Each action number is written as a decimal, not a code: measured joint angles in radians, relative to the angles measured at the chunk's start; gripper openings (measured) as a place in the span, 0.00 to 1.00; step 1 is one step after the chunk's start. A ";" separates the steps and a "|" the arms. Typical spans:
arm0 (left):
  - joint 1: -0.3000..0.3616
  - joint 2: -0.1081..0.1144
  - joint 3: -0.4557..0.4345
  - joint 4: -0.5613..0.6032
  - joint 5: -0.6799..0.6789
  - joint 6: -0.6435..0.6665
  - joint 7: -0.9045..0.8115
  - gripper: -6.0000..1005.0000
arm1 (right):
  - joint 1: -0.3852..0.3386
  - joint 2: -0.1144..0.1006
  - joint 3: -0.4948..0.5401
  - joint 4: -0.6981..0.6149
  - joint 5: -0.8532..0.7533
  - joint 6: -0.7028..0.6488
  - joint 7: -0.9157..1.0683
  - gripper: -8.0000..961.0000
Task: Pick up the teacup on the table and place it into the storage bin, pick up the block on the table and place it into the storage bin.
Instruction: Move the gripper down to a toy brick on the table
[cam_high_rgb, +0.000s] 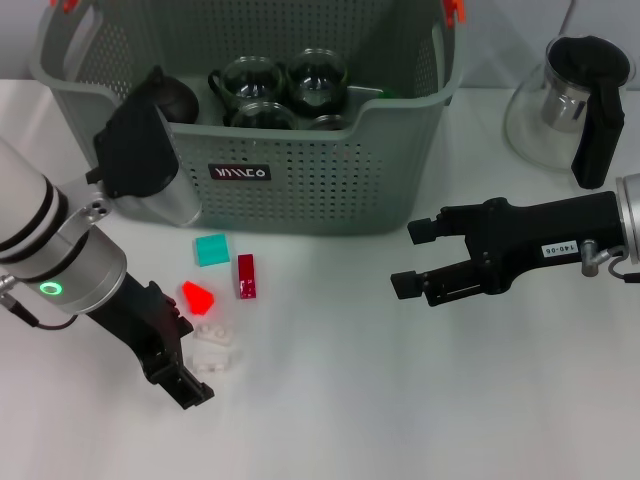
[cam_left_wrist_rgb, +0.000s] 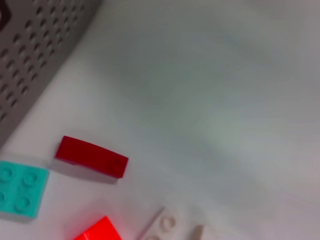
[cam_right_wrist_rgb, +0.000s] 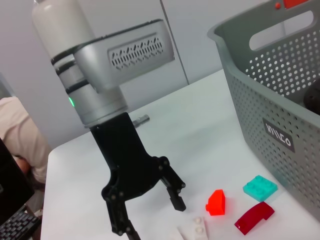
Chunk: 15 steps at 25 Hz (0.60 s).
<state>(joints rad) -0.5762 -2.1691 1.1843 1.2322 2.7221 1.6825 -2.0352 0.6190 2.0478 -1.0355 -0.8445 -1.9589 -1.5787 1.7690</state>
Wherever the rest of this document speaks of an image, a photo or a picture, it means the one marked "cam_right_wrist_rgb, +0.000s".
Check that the white toy brick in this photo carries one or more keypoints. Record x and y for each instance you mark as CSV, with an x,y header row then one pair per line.
x,y
200,227

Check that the dark red toy brick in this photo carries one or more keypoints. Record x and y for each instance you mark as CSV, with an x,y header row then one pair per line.
x,y
255,217

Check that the red sloped toy brick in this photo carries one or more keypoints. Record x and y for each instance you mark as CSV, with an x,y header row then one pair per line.
x,y
216,203

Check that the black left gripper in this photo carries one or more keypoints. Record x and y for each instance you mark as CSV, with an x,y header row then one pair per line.
x,y
125,155

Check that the teal toy brick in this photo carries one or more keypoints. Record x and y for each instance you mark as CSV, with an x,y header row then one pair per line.
x,y
260,187

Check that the grey perforated storage bin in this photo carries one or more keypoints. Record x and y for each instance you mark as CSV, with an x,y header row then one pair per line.
x,y
262,105

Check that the black keyboard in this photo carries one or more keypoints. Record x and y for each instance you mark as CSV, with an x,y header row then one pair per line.
x,y
17,225

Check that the person in beige shirt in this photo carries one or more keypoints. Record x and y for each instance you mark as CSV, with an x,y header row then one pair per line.
x,y
20,130

